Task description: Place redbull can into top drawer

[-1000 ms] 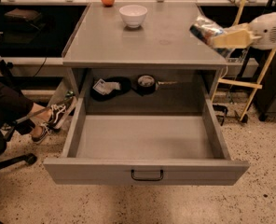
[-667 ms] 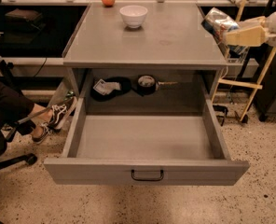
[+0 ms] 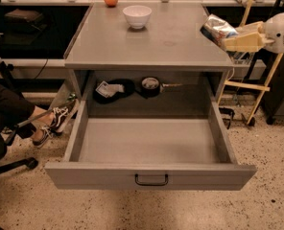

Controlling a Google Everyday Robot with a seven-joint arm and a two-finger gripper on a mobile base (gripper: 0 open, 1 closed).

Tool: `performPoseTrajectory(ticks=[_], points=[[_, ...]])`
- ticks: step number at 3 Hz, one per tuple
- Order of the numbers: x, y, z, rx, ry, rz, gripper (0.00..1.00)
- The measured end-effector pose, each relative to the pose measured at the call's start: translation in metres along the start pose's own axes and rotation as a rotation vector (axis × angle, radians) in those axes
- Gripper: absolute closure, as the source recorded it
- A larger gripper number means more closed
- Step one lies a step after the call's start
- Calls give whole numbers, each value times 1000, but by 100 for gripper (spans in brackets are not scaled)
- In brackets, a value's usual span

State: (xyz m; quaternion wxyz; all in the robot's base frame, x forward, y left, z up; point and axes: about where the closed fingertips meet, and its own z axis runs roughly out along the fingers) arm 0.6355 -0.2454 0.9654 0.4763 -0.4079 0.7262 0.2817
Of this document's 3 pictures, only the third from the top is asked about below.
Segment black sneaker upper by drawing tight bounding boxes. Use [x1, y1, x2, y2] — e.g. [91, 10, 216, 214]
[50, 99, 80, 133]

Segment dark box on shelf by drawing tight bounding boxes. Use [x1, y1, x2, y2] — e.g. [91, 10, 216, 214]
[4, 9, 44, 25]

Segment grey cabinet with top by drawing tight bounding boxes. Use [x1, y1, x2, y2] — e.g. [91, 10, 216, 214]
[65, 2, 233, 119]

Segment black drawer handle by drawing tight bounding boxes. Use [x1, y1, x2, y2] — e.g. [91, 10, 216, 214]
[134, 174, 169, 187]

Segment white ceramic bowl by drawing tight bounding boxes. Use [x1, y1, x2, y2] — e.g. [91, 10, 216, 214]
[123, 5, 152, 29]

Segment open grey top drawer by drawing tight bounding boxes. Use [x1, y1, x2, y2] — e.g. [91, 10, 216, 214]
[45, 102, 256, 191]

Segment black sneaker lower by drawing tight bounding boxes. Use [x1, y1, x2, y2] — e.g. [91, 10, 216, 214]
[33, 126, 53, 148]

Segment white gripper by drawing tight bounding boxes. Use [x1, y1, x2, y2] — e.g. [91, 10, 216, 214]
[222, 12, 284, 54]

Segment black sneaker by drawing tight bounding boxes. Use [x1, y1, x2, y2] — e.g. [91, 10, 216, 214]
[33, 126, 53, 148]
[50, 99, 80, 133]

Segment wooden easel frame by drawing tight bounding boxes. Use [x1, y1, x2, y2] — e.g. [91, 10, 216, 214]
[217, 0, 284, 127]

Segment black office chair base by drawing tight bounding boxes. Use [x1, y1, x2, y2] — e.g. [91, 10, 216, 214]
[0, 131, 38, 174]

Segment seated person's legs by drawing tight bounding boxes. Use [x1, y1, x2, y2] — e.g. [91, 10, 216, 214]
[0, 79, 55, 161]

